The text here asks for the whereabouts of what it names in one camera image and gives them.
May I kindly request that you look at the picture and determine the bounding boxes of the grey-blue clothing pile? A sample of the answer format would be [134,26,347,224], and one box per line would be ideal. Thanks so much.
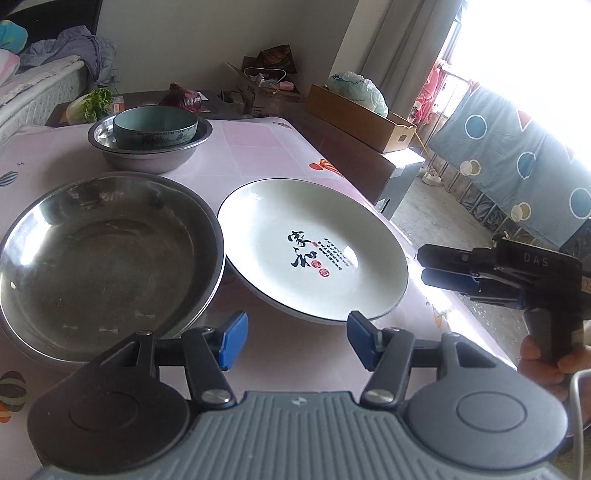
[21,25,118,86]

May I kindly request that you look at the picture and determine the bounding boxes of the person's right hand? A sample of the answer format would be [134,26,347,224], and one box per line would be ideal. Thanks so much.
[517,323,591,402]

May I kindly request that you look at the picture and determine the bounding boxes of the white quilted mattress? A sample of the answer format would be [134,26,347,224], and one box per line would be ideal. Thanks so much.
[0,55,88,134]

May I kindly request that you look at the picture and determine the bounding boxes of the cabbage in plastic bag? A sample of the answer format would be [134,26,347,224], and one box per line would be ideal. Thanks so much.
[325,71,389,117]

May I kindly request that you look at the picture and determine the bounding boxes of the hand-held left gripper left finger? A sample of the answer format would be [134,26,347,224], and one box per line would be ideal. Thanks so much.
[90,310,249,409]

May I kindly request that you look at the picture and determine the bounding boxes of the long shallow cardboard box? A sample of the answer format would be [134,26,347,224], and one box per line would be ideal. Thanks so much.
[305,84,419,154]

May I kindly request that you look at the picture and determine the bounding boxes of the pink hanging garment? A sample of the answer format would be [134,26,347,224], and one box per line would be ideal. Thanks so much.
[413,65,451,125]

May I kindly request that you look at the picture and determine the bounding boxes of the open cardboard box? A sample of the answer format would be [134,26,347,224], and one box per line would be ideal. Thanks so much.
[226,55,308,118]

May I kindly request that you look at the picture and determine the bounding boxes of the blue dotted blanket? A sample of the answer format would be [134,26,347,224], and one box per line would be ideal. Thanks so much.
[427,80,591,250]

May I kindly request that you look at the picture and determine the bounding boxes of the white plate with dark rim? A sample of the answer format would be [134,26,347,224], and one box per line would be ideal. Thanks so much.
[216,178,410,322]

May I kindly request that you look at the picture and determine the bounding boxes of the dark printed bag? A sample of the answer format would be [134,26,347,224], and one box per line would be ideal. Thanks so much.
[256,45,298,75]

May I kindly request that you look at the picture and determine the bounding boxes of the red cabbage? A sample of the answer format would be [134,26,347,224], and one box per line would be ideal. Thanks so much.
[159,83,204,114]

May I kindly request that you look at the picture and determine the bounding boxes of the deep stainless steel bowl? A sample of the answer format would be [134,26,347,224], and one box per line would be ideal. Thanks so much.
[88,113,214,174]

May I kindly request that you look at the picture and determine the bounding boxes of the bok choy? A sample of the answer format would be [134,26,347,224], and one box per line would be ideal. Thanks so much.
[66,89,114,124]

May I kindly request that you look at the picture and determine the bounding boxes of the grey curtain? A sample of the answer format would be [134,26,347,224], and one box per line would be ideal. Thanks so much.
[348,0,462,125]

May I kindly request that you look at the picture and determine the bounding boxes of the teal ceramic bowl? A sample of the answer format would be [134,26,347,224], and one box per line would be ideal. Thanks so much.
[113,106,200,149]

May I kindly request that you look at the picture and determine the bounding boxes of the dark printed appliance carton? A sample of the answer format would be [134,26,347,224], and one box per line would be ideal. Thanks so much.
[45,90,222,126]

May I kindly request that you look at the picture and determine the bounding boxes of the pink balloon print tablecloth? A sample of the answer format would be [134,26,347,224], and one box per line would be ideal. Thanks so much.
[0,117,518,425]

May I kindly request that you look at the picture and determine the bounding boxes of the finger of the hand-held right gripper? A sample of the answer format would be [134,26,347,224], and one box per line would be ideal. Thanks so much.
[420,267,525,309]
[417,244,499,273]

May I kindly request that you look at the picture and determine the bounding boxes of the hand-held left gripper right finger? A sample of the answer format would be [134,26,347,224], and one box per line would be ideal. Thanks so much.
[346,310,499,409]

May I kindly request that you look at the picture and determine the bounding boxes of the wide shallow steel bowl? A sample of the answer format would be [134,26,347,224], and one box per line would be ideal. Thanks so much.
[0,172,227,365]

